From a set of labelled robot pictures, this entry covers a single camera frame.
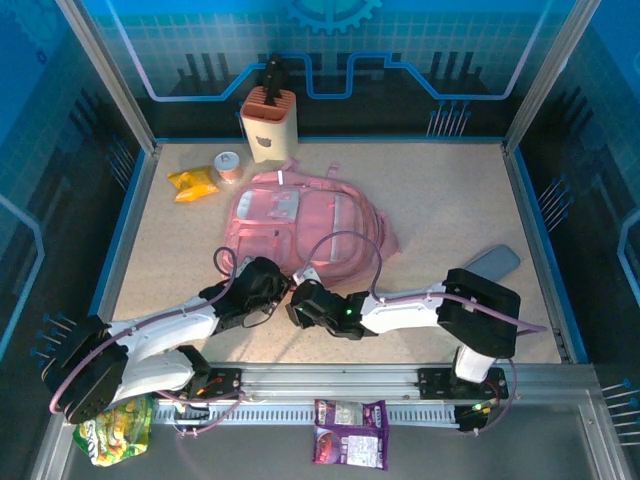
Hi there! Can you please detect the pink backpack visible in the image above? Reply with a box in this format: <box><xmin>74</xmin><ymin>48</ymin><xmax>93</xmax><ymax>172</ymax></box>
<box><xmin>219</xmin><ymin>158</ymin><xmax>404</xmax><ymax>296</ymax></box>

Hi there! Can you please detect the grey pencil case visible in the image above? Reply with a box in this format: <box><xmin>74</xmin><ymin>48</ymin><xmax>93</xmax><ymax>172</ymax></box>
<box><xmin>462</xmin><ymin>243</ymin><xmax>522</xmax><ymax>280</ymax></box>

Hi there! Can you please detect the green snack bag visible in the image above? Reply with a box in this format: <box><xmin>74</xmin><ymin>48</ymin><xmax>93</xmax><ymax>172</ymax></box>
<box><xmin>72</xmin><ymin>390</ymin><xmax>154</xmax><ymax>468</ymax></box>

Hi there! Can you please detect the aluminium front beam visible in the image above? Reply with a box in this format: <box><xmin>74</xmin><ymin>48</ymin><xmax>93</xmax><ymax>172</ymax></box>
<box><xmin>59</xmin><ymin>360</ymin><xmax>601</xmax><ymax>404</ymax></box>

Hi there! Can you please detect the yellow snack packet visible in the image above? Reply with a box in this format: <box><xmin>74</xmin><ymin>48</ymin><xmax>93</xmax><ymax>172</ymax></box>
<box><xmin>166</xmin><ymin>165</ymin><xmax>220</xmax><ymax>204</ymax></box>

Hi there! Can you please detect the black electronics box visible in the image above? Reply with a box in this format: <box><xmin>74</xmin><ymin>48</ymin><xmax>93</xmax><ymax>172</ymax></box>
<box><xmin>453</xmin><ymin>402</ymin><xmax>496</xmax><ymax>434</ymax></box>
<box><xmin>172</xmin><ymin>392</ymin><xmax>211</xmax><ymax>427</ymax></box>

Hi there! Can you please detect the purple snack packet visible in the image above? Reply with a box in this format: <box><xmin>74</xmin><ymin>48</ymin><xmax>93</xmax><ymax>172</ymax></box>
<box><xmin>312</xmin><ymin>398</ymin><xmax>390</xmax><ymax>471</ymax></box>

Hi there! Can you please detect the beige knife block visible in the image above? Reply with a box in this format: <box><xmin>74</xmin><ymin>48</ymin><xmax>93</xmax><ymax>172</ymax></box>
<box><xmin>238</xmin><ymin>84</ymin><xmax>299</xmax><ymax>165</ymax></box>

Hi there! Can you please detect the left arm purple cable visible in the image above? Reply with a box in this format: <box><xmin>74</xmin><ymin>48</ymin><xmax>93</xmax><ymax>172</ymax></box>
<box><xmin>47</xmin><ymin>246</ymin><xmax>249</xmax><ymax>440</ymax></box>

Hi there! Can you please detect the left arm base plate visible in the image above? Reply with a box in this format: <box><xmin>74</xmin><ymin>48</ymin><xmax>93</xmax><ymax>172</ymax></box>
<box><xmin>151</xmin><ymin>367</ymin><xmax>242</xmax><ymax>401</ymax></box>

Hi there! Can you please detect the white slotted cable duct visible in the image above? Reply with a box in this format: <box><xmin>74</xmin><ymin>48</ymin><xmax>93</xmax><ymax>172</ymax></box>
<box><xmin>149</xmin><ymin>402</ymin><xmax>461</xmax><ymax>426</ymax></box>

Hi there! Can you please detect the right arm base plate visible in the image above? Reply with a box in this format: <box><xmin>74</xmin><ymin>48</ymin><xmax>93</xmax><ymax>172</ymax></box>
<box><xmin>417</xmin><ymin>367</ymin><xmax>510</xmax><ymax>401</ymax></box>

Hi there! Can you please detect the aluminium table side rail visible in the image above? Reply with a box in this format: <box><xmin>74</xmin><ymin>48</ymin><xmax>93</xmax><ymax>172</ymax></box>
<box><xmin>501</xmin><ymin>142</ymin><xmax>577</xmax><ymax>365</ymax></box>
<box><xmin>79</xmin><ymin>142</ymin><xmax>162</xmax><ymax>365</ymax></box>

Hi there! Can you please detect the black knife handle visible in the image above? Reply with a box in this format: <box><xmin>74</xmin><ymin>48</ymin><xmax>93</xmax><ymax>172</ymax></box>
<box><xmin>263</xmin><ymin>52</ymin><xmax>289</xmax><ymax>107</ymax></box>

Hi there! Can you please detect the aluminium frame post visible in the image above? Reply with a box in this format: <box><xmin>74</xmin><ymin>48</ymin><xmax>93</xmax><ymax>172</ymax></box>
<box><xmin>502</xmin><ymin>0</ymin><xmax>604</xmax><ymax>154</ymax></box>
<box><xmin>53</xmin><ymin>0</ymin><xmax>160</xmax><ymax>154</ymax></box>

